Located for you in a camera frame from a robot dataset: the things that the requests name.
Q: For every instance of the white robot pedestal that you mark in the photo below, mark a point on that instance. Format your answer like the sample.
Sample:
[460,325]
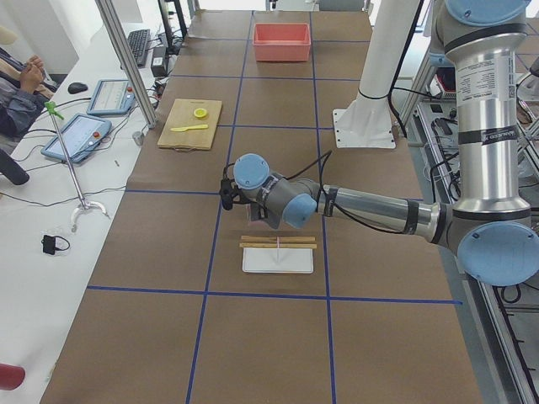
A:
[367,122]

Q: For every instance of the far teach pendant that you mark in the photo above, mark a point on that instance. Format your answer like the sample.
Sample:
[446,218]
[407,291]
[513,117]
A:
[111,97]

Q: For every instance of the yellow plastic knife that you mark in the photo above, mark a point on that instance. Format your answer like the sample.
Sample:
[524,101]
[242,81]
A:
[190,127]

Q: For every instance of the aluminium frame post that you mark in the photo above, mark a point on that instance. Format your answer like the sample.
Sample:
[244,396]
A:
[123,51]

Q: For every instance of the black computer mouse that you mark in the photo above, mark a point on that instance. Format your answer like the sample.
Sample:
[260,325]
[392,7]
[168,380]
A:
[77,87]

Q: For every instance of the black keyboard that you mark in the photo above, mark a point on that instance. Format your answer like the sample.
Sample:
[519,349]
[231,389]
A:
[138,41]

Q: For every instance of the teach pendant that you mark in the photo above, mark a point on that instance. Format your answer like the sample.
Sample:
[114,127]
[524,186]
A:
[82,134]
[111,97]

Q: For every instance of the wooden stick outer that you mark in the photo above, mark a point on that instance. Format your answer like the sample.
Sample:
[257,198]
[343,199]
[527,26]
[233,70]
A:
[278,239]

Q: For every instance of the black small device with cable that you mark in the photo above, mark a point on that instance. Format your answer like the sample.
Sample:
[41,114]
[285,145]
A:
[54,244]

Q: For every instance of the seated person's hands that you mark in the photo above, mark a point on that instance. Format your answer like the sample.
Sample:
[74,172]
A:
[32,76]

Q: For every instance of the black power adapter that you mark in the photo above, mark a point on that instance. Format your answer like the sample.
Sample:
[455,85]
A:
[159,62]

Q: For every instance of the pink plastic bin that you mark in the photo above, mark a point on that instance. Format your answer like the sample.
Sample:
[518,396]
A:
[282,42]

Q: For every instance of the wooden cutting board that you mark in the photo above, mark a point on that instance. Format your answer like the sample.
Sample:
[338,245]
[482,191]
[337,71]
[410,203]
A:
[181,114]

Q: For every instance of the wooden stick near tray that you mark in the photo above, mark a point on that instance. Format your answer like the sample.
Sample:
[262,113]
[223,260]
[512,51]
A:
[312,246]

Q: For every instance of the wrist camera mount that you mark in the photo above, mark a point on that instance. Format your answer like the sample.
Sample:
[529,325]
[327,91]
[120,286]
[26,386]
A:
[229,193]

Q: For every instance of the near teach pendant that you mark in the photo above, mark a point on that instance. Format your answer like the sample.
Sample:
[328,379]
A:
[82,134]

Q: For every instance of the white rectangular tray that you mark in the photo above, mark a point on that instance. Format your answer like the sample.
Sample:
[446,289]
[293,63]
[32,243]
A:
[277,260]

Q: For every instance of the grabber reacher tool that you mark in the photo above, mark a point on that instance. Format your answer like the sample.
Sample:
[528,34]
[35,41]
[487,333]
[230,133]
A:
[58,150]

